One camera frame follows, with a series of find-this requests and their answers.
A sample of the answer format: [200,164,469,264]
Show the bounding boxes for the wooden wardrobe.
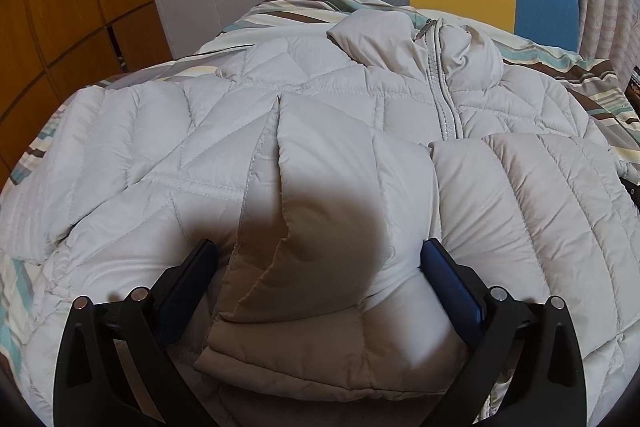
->
[0,0,174,195]

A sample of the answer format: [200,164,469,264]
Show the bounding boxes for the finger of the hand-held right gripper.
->
[620,177,640,210]

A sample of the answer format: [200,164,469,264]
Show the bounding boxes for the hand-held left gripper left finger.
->
[59,238,221,427]

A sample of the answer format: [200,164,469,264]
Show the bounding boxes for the white puffer jacket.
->
[0,9,640,427]

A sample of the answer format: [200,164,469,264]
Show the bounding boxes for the striped bed cover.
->
[0,0,640,360]

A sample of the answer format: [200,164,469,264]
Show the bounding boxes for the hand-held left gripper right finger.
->
[420,237,602,427]

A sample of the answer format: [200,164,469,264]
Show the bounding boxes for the dark box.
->
[626,66,640,108]

